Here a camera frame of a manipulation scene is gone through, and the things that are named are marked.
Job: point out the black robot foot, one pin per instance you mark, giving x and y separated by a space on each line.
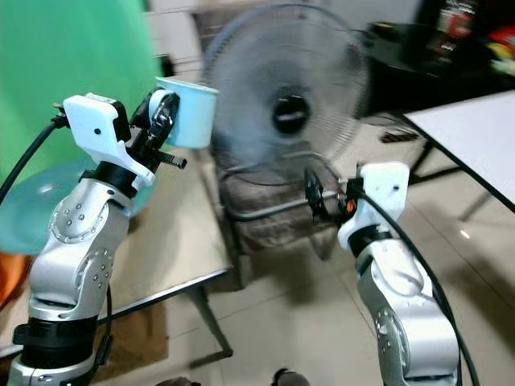
291 378
179 381

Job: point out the beige table with metal legs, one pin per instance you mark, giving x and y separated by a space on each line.
177 241

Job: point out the white table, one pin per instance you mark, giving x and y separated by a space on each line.
471 133

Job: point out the light blue cup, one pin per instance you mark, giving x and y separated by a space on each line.
195 117

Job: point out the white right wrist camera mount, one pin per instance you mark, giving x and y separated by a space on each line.
386 193

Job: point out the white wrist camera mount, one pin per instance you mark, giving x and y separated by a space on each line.
92 125
386 193

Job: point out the black right robot foot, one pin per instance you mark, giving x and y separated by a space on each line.
291 378

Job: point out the black left robot foot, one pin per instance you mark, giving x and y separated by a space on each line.
179 381

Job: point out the teal round plate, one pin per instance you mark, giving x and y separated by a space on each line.
28 213

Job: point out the orange plate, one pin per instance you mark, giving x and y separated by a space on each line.
12 277

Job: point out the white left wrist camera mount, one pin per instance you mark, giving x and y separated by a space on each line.
92 125

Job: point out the black glossy cabinet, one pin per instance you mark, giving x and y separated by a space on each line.
426 68

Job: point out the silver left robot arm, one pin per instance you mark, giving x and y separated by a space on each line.
76 241

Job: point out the grey standing fan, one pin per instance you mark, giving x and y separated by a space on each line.
290 115

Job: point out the black power strip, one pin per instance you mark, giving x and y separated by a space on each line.
400 136

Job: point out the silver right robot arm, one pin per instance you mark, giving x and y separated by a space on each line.
402 297

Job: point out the red and white can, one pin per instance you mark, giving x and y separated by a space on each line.
456 22

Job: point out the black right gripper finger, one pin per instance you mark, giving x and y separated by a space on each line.
316 193

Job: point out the yellow and red packet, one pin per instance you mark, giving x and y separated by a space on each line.
503 52

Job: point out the brown floor mat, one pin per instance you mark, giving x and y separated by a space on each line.
141 338

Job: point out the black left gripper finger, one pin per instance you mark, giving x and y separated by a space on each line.
157 129

